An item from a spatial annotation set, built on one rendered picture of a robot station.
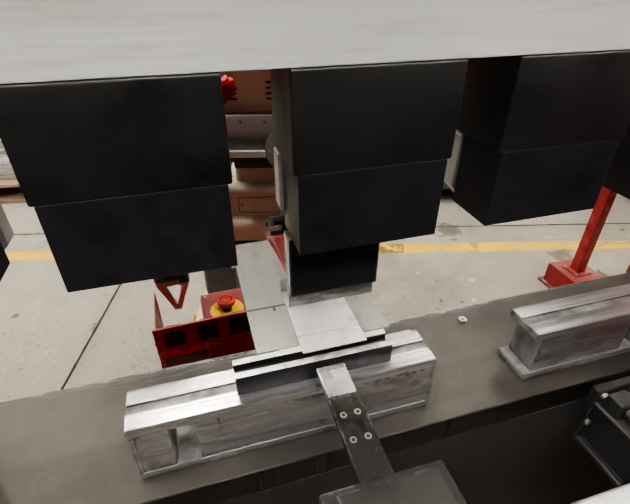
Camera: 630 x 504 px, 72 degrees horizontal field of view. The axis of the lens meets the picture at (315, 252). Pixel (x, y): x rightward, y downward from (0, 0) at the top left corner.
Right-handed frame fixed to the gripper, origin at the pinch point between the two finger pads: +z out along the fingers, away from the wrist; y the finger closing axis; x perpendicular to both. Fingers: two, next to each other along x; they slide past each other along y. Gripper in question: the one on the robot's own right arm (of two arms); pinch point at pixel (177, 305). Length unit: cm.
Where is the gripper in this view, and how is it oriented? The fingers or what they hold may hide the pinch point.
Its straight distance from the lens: 97.1
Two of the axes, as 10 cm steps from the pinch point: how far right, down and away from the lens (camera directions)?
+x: 9.5, -1.8, 2.7
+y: 3.2, 3.0, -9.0
